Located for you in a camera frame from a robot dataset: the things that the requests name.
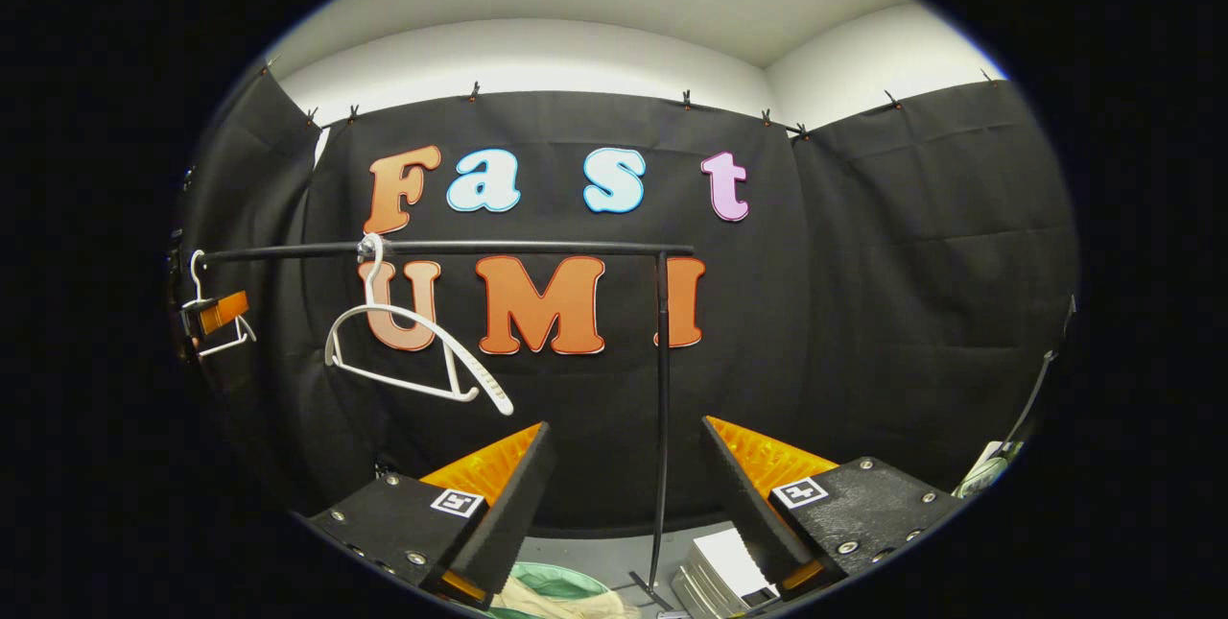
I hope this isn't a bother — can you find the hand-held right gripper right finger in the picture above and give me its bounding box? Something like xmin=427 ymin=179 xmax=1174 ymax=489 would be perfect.
xmin=698 ymin=417 xmax=965 ymax=603

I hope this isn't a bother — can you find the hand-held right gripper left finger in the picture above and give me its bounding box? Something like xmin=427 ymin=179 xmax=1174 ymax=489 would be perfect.
xmin=305 ymin=422 xmax=557 ymax=612

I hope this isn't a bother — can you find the green laundry hamper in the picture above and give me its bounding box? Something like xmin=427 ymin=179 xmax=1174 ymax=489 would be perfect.
xmin=480 ymin=559 xmax=615 ymax=619

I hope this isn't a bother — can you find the cream jacket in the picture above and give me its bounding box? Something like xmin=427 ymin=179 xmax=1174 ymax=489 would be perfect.
xmin=489 ymin=576 xmax=642 ymax=619

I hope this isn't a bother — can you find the white plastic hanger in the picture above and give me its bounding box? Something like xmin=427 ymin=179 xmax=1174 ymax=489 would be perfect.
xmin=324 ymin=233 xmax=515 ymax=417
xmin=182 ymin=250 xmax=258 ymax=358

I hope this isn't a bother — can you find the black clothes rack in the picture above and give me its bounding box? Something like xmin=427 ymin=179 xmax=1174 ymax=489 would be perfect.
xmin=197 ymin=240 xmax=697 ymax=612

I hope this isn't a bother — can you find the white ribbed plastic box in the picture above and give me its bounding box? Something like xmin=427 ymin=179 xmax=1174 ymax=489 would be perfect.
xmin=670 ymin=528 xmax=783 ymax=618

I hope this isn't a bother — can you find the black backdrop cloth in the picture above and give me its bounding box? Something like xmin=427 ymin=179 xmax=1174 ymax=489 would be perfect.
xmin=173 ymin=62 xmax=1080 ymax=538

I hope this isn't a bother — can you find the row of black cloth clips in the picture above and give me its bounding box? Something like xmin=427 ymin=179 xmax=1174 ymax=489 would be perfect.
xmin=259 ymin=58 xmax=999 ymax=142

